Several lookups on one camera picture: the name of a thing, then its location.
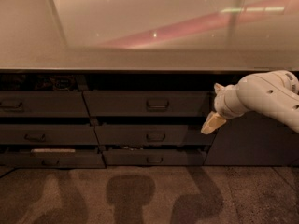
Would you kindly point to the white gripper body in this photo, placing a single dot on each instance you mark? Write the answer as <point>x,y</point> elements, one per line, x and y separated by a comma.
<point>220,104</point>

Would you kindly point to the dark drawer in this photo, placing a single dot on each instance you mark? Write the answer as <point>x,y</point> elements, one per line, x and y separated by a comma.
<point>154,157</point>
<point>47,135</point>
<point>151,135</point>
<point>42,104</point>
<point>147,103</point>
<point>77,158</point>

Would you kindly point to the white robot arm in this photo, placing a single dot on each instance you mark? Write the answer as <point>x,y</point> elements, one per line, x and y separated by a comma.
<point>273,94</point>

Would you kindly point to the light flat item in drawer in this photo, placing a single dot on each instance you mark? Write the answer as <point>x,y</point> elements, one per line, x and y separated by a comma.
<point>53,150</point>

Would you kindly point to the dark clutter in left drawer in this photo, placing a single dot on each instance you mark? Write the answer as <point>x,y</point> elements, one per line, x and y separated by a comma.
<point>34,82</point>

